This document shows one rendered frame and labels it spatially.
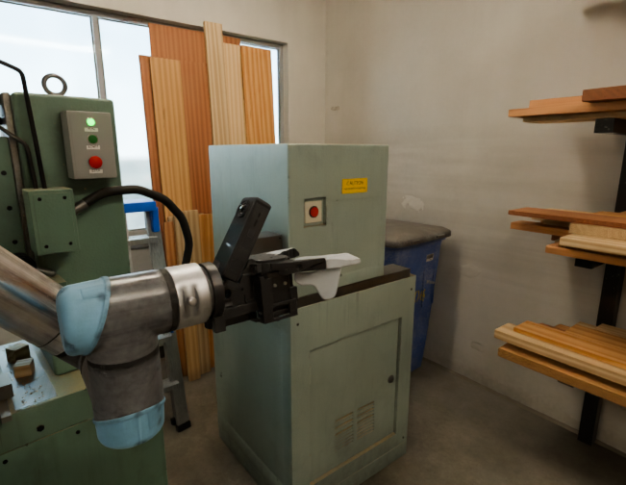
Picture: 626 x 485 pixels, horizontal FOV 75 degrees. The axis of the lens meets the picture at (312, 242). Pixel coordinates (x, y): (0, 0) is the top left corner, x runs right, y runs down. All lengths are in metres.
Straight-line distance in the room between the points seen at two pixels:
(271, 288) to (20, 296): 0.29
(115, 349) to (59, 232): 0.68
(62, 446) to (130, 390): 0.81
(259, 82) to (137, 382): 2.61
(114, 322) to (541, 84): 2.21
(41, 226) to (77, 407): 0.46
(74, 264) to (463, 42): 2.22
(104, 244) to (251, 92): 1.90
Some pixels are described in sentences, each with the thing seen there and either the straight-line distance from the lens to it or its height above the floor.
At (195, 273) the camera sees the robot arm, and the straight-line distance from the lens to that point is 0.50.
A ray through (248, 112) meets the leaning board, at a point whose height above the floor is 1.64.
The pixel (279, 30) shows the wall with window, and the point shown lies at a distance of 3.27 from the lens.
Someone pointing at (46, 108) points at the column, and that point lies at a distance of 1.21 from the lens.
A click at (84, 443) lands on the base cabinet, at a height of 0.65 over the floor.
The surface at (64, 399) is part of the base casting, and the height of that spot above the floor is 0.79.
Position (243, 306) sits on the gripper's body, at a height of 1.19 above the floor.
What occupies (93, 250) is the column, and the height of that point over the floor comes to 1.13.
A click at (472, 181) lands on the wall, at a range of 2.53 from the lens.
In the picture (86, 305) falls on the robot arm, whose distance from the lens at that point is 0.47.
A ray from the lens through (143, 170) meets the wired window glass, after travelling 2.82.
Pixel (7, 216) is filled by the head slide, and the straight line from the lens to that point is 1.24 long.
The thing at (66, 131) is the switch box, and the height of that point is 1.43.
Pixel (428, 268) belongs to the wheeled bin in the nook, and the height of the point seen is 0.73.
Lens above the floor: 1.39
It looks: 13 degrees down
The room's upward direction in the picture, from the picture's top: straight up
